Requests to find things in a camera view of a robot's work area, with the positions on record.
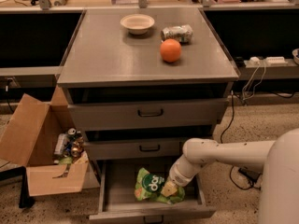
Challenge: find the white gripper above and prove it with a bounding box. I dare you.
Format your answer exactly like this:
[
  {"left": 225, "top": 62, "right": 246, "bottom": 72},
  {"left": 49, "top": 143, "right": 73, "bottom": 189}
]
[{"left": 161, "top": 159, "right": 200, "bottom": 197}]

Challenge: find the green rice chip bag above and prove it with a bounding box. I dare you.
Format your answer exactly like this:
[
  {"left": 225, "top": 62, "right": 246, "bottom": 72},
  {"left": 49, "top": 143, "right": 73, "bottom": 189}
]
[{"left": 135, "top": 168, "right": 185, "bottom": 204}]

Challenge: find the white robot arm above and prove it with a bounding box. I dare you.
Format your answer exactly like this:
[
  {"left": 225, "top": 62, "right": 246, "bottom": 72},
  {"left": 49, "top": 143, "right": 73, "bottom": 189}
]
[{"left": 162, "top": 129, "right": 299, "bottom": 224}]

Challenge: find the middle grey drawer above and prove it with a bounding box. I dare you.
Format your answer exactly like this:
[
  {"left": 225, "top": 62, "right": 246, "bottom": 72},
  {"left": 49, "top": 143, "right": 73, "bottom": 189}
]
[{"left": 83, "top": 135, "right": 215, "bottom": 161}]

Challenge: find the grey drawer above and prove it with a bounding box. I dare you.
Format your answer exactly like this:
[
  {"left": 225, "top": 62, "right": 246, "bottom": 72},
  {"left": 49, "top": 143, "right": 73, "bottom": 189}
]
[
  {"left": 90, "top": 157, "right": 216, "bottom": 224},
  {"left": 68, "top": 98, "right": 228, "bottom": 131},
  {"left": 83, "top": 135, "right": 215, "bottom": 161}
]

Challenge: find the bottom grey drawer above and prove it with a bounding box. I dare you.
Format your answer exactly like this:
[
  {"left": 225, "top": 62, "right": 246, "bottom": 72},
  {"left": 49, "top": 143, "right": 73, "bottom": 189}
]
[{"left": 90, "top": 157, "right": 216, "bottom": 224}]

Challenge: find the top grey drawer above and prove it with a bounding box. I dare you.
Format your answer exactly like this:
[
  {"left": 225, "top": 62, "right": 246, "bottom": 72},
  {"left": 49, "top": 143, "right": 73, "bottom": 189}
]
[{"left": 68, "top": 98, "right": 228, "bottom": 131}]

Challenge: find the grey drawer cabinet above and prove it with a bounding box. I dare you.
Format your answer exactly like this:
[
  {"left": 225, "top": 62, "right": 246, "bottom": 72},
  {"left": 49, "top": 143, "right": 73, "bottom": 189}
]
[{"left": 56, "top": 7, "right": 241, "bottom": 163}]

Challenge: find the cardboard box with trash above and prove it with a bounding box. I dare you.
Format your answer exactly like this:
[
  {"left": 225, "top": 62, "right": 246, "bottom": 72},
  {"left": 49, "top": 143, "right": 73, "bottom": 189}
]
[{"left": 0, "top": 87, "right": 88, "bottom": 197}]

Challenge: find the orange fruit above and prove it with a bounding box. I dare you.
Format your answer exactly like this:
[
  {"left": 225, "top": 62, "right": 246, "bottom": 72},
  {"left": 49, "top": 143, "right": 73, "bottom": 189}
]
[{"left": 160, "top": 39, "right": 181, "bottom": 63}]

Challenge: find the black stool leg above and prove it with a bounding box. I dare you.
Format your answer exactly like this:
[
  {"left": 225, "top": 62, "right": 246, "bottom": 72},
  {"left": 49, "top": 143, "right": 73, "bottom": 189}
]
[{"left": 0, "top": 165, "right": 36, "bottom": 209}]

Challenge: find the white power strip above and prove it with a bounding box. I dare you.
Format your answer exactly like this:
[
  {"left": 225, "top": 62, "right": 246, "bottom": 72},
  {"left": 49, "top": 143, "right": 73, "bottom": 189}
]
[{"left": 245, "top": 57, "right": 288, "bottom": 67}]

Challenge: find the crushed silver can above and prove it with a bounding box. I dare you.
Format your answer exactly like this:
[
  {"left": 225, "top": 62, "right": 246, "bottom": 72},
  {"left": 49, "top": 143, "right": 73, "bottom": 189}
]
[{"left": 161, "top": 24, "right": 193, "bottom": 43}]

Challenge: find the white paper bowl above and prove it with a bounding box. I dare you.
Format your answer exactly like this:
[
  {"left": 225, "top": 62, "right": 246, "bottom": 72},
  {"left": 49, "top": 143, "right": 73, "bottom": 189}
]
[{"left": 121, "top": 14, "right": 155, "bottom": 35}]

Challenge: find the black power adapter with cable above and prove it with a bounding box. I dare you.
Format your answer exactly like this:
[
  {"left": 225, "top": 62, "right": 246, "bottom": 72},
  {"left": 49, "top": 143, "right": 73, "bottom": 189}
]
[{"left": 220, "top": 91, "right": 261, "bottom": 190}]

